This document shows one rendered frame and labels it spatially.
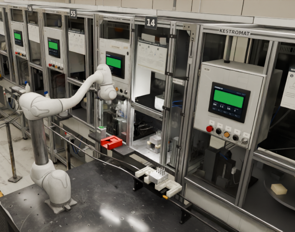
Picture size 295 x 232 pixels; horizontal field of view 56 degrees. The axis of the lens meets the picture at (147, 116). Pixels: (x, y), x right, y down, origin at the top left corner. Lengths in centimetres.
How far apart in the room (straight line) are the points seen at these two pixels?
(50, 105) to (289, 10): 439
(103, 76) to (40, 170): 85
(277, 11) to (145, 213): 425
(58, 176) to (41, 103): 56
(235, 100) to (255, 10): 402
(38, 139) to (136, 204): 88
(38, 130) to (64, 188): 46
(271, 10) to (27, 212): 478
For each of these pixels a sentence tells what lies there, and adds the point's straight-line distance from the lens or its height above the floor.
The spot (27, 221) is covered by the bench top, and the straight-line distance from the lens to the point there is 222.
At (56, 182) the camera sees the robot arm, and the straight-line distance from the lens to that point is 213.
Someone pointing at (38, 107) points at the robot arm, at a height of 148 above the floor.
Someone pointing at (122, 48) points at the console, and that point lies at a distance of 236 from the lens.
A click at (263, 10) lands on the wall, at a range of 557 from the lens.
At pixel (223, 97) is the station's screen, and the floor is 163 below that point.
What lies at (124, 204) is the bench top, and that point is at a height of 68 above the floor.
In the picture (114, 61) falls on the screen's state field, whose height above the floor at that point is 166.
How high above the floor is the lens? 212
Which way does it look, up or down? 22 degrees down
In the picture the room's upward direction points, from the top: 4 degrees clockwise
